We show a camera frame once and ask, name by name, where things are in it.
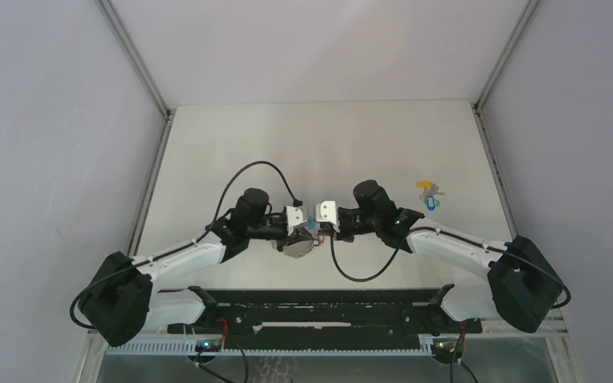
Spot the aluminium frame post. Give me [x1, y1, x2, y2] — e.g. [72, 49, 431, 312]
[471, 1, 544, 236]
[67, 1, 169, 259]

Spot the green circuit board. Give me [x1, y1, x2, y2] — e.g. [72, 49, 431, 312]
[195, 340, 223, 353]
[431, 340, 465, 356]

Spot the aluminium frame post left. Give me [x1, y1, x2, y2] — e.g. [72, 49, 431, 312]
[67, 1, 169, 259]

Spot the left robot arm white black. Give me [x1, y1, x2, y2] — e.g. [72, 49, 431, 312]
[69, 188, 313, 346]

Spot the white slotted cable duct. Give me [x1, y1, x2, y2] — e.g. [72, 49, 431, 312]
[106, 338, 434, 357]

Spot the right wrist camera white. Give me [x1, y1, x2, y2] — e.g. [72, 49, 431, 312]
[314, 200, 340, 232]

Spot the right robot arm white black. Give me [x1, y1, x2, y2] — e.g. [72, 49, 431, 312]
[314, 180, 571, 334]

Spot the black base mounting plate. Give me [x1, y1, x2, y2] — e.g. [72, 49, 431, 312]
[197, 287, 483, 336]

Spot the left black camera cable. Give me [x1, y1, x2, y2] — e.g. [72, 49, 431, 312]
[208, 160, 304, 234]

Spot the left green circuit board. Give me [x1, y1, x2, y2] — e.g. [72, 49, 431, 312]
[195, 340, 223, 353]

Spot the right green circuit board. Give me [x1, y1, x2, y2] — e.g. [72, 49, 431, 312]
[431, 340, 465, 356]

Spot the aluminium frame post right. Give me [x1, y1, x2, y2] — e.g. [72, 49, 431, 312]
[471, 1, 544, 236]

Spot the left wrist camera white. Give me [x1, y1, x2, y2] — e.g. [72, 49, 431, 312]
[284, 206, 309, 236]

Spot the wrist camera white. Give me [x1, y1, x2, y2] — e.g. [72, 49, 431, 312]
[314, 200, 340, 232]
[284, 206, 309, 236]

